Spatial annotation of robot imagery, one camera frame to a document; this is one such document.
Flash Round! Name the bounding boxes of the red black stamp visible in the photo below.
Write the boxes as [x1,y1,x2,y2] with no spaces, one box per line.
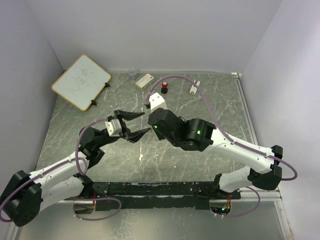
[161,81,168,94]

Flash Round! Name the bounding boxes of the clear plastic cup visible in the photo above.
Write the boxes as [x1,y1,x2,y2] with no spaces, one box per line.
[127,68,138,81]

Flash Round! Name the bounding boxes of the green white small box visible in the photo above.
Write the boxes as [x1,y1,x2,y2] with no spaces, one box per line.
[135,73,155,90]

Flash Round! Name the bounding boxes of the white plastic clip tool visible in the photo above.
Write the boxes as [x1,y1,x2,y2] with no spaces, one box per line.
[189,79,201,95]

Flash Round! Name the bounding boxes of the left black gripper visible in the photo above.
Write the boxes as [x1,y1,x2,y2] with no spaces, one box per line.
[96,109,152,148]

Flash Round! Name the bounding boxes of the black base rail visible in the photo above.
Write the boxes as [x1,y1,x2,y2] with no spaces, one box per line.
[78,181,241,210]

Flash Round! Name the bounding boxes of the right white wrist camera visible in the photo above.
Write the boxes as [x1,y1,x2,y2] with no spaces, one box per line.
[146,92,168,113]

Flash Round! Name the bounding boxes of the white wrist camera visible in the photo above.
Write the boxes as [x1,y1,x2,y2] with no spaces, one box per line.
[105,119,122,137]
[146,92,168,113]

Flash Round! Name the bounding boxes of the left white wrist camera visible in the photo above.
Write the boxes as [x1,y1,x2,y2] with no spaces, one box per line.
[105,119,122,137]

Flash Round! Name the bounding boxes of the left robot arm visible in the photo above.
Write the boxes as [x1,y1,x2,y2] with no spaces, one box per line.
[0,109,149,227]

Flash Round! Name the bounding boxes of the white corner bracket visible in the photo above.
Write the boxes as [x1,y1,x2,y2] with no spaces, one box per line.
[231,72,242,78]

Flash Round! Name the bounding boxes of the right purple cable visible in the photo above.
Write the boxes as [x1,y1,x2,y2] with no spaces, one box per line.
[145,74,298,219]

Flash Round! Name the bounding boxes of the small whiteboard with yellow frame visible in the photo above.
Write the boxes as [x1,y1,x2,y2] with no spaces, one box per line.
[51,54,112,112]

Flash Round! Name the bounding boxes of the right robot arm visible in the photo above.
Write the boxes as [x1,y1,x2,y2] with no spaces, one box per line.
[147,108,282,199]

